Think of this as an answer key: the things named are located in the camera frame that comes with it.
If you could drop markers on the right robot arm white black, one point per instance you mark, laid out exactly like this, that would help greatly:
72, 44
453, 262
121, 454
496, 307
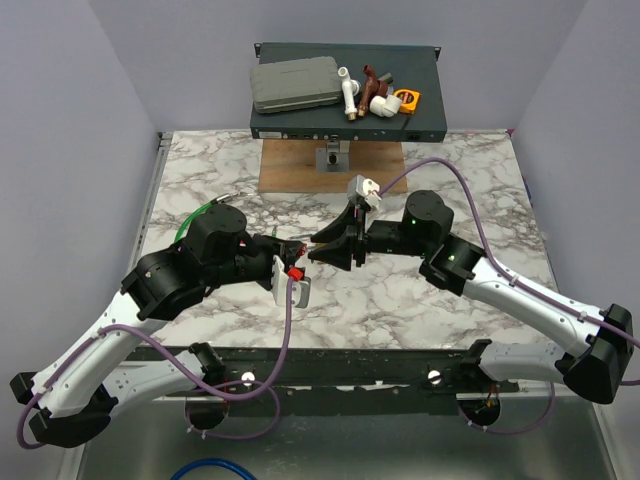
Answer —
589, 348

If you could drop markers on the white pvc elbow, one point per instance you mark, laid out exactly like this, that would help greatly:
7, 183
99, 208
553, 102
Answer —
385, 107

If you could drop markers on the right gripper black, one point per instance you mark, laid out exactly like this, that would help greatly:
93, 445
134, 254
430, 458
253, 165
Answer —
353, 245

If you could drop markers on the white pvc pipe fitting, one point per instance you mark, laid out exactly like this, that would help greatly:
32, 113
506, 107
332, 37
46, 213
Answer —
350, 88

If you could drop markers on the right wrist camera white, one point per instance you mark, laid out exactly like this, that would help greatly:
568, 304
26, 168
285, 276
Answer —
363, 193

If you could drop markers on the grey plastic case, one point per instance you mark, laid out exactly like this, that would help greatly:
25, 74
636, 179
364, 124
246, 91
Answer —
295, 84

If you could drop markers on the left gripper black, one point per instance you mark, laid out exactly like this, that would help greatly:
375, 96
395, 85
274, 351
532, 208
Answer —
286, 253

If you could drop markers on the wooden board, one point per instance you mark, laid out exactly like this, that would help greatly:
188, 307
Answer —
289, 166

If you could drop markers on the black mounting rail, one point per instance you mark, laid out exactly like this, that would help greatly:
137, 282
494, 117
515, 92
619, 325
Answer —
349, 382

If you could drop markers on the brown pipe valve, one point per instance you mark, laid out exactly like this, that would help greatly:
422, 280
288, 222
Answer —
373, 86

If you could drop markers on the yellow tape measure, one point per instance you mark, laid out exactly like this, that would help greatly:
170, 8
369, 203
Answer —
409, 100

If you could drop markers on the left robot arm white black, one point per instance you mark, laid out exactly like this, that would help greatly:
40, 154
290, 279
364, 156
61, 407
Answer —
116, 365

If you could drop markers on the grey metal stand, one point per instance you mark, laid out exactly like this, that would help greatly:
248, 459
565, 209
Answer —
333, 157

